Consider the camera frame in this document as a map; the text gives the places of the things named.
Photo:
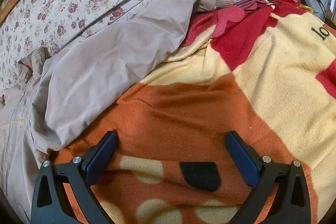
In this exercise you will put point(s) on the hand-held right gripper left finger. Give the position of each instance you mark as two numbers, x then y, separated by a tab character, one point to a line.
101	158

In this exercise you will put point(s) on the orange red cream printed blanket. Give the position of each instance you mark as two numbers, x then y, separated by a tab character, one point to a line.
183	113

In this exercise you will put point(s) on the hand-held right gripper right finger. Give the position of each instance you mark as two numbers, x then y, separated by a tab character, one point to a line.
242	158

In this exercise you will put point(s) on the beige jacket with striped trim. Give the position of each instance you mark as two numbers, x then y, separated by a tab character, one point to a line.
105	61

